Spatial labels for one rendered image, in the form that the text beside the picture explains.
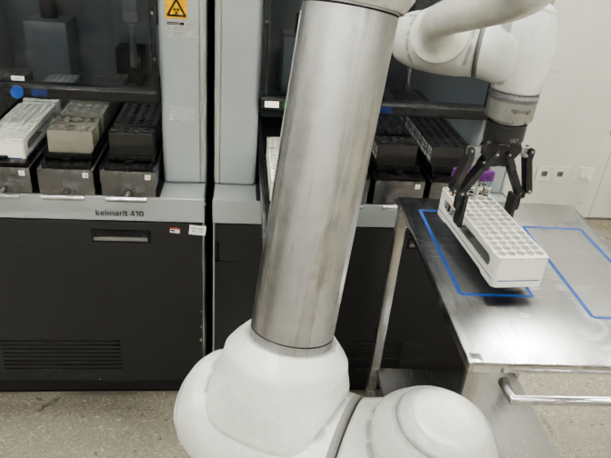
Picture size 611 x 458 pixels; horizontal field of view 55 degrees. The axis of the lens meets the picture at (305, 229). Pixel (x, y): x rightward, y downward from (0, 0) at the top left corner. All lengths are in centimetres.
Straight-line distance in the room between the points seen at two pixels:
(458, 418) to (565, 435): 152
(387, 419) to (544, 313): 56
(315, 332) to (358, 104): 25
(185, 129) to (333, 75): 103
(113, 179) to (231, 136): 32
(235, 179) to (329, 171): 105
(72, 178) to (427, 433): 118
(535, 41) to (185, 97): 86
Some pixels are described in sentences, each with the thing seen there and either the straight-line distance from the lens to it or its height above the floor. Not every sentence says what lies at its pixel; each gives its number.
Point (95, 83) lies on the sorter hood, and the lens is 158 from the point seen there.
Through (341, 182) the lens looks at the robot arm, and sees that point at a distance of 61.
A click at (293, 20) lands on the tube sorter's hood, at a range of 151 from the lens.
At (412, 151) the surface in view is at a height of 86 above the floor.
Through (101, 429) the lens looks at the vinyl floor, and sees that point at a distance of 198.
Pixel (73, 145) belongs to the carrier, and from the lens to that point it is 165.
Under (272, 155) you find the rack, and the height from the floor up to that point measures 86.
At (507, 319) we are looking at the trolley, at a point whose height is 82.
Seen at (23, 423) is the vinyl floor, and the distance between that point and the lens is 206.
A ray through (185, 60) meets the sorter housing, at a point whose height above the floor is 107.
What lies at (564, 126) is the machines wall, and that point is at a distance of 315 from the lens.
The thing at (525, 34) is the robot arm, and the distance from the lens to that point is 112.
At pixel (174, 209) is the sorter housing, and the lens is 159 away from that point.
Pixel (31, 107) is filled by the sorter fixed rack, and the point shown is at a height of 87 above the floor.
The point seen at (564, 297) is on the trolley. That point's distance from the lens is 123.
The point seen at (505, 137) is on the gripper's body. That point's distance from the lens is 117.
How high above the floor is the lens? 144
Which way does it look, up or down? 29 degrees down
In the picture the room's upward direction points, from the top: 5 degrees clockwise
